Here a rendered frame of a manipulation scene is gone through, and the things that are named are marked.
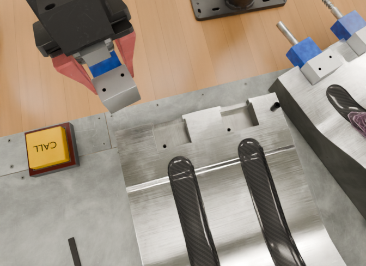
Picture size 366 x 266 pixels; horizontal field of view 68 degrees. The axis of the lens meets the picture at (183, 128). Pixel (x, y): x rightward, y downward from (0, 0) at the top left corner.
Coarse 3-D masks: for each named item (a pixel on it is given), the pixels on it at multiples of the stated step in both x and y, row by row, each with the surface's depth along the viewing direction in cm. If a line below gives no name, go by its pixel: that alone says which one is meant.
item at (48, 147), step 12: (36, 132) 46; (48, 132) 46; (60, 132) 46; (36, 144) 45; (48, 144) 46; (60, 144) 46; (36, 156) 45; (48, 156) 45; (60, 156) 45; (36, 168) 46
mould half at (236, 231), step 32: (192, 128) 41; (224, 128) 41; (256, 128) 41; (288, 128) 42; (128, 160) 40; (160, 160) 40; (192, 160) 40; (224, 160) 40; (288, 160) 41; (128, 192) 39; (160, 192) 39; (224, 192) 39; (288, 192) 40; (160, 224) 38; (224, 224) 38; (256, 224) 39; (288, 224) 39; (320, 224) 39; (160, 256) 37; (224, 256) 37; (256, 256) 37; (320, 256) 36
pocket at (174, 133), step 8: (176, 120) 43; (184, 120) 43; (152, 128) 42; (160, 128) 43; (168, 128) 44; (176, 128) 44; (184, 128) 44; (160, 136) 44; (168, 136) 44; (176, 136) 44; (184, 136) 44; (160, 144) 43; (168, 144) 43; (176, 144) 43
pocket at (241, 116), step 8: (240, 104) 44; (248, 104) 44; (224, 112) 44; (232, 112) 45; (240, 112) 45; (248, 112) 45; (224, 120) 45; (232, 120) 45; (240, 120) 45; (248, 120) 45; (256, 120) 43; (232, 128) 44; (240, 128) 44
